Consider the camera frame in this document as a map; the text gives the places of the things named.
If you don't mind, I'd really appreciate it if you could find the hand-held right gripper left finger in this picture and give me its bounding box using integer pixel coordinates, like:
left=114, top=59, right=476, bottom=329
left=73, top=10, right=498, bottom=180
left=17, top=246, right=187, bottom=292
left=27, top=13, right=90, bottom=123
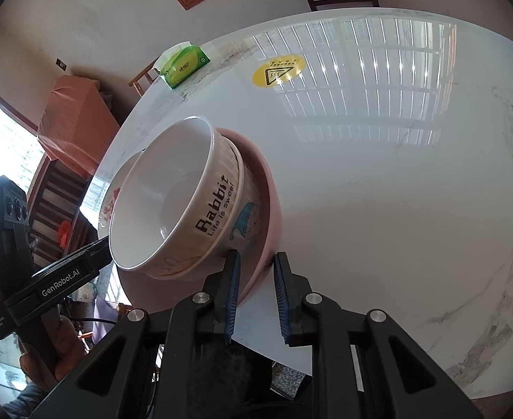
left=75, top=250, right=242, bottom=419

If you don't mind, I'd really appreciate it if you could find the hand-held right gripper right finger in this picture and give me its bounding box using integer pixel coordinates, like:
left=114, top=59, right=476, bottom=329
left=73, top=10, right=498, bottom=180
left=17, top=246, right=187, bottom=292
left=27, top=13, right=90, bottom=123
left=273, top=252, right=486, bottom=419

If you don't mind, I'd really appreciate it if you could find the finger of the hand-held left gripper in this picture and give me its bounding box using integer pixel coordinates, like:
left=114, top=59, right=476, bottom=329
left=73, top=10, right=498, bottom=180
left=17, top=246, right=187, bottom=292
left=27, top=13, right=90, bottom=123
left=69, top=236, right=114, bottom=277

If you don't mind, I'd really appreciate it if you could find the large pink bowl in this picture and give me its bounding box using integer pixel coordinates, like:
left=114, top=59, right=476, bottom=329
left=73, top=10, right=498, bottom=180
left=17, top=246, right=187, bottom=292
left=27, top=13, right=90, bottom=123
left=121, top=127, right=283, bottom=306

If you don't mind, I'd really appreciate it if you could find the white plate with red flowers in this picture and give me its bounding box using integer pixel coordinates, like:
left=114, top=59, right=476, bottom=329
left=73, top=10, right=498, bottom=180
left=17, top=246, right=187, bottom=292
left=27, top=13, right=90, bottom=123
left=95, top=148, right=148, bottom=238

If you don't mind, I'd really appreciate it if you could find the white bowl with blue cartoon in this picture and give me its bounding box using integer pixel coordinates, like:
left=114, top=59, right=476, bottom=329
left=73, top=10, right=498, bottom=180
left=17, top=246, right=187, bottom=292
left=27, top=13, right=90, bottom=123
left=182, top=128, right=269, bottom=281

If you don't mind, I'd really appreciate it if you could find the white bowl with orange rabbit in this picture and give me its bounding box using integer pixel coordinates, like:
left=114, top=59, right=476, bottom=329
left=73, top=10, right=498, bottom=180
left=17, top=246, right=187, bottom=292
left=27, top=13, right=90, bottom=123
left=108, top=116, right=245, bottom=281

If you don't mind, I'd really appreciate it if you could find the person's left hand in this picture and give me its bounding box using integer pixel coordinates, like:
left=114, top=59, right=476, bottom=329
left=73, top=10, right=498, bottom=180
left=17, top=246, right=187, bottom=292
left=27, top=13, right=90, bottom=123
left=18, top=314, right=88, bottom=391

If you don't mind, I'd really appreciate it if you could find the white and teal bottle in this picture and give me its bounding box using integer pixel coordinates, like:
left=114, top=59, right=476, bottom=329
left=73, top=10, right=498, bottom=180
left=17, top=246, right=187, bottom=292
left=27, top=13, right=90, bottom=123
left=71, top=283, right=96, bottom=304

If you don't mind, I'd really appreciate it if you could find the wooden slatted bench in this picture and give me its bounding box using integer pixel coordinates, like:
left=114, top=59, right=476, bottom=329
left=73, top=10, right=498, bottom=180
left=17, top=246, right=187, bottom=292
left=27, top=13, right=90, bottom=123
left=25, top=155, right=100, bottom=267

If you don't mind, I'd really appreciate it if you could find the orange cloth-covered furniture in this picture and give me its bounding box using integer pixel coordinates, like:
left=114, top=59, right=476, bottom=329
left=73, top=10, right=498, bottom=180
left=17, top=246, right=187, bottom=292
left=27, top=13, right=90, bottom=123
left=37, top=75, right=120, bottom=175

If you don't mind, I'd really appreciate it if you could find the light wooden chair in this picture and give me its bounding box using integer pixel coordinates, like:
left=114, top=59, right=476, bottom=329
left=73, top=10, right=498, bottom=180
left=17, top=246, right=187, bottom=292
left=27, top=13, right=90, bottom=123
left=129, top=63, right=159, bottom=97

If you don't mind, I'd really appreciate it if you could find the green tissue pack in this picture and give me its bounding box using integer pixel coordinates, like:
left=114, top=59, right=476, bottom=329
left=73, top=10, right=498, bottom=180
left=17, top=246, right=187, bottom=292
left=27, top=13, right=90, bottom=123
left=154, top=43, right=211, bottom=90

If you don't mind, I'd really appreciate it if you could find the yellow round sticker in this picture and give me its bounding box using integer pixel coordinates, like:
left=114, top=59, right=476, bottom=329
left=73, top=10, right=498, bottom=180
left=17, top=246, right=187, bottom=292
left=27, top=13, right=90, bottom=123
left=251, top=54, right=305, bottom=86

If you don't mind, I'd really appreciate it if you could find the black cable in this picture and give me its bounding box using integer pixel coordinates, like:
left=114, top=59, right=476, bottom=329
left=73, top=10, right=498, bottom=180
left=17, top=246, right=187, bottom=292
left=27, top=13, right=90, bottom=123
left=65, top=314, right=118, bottom=327

